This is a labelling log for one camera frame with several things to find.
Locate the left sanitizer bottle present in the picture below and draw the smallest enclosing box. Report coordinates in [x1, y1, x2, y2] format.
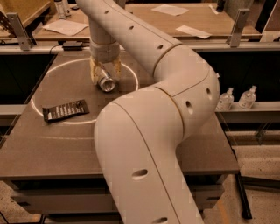
[217, 87, 234, 110]

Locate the black power adapter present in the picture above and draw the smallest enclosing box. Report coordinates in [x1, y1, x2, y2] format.
[62, 42, 82, 51]

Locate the red bull can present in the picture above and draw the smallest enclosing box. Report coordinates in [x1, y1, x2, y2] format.
[98, 65, 116, 93]

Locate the white spray can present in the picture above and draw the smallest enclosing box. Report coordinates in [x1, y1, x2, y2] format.
[53, 0, 71, 19]

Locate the white table drawer unit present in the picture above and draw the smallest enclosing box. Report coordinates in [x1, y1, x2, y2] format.
[10, 174, 226, 224]

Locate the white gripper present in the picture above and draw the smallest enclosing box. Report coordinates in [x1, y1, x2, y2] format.
[90, 41, 122, 85]

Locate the white paper sheet top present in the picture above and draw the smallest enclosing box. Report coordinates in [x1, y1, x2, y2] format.
[152, 3, 188, 16]

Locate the left metal bracket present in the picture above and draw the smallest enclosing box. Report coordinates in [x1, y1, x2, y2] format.
[7, 12, 33, 51]

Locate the right metal bracket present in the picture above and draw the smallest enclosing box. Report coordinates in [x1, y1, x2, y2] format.
[227, 9, 250, 48]

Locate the black snack wrapper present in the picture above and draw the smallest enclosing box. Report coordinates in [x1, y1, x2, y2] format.
[42, 100, 89, 123]

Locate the white paper sheet left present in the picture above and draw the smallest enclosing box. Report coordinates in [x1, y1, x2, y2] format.
[43, 19, 88, 36]

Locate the metal bracket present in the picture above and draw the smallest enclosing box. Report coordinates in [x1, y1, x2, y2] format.
[7, 12, 33, 51]
[227, 9, 250, 48]

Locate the right sanitizer bottle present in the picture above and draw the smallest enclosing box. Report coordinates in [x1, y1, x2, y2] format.
[238, 86, 256, 109]

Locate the white paper sheet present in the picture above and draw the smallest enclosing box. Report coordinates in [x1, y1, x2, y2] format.
[43, 19, 88, 36]
[177, 25, 212, 39]
[152, 3, 188, 16]

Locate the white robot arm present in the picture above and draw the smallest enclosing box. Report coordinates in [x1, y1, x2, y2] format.
[76, 0, 220, 224]

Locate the sanitizer bottle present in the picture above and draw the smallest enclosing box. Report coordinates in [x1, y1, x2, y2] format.
[217, 87, 234, 110]
[238, 86, 256, 109]

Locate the white paper sheet right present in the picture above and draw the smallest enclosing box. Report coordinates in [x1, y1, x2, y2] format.
[177, 25, 212, 39]

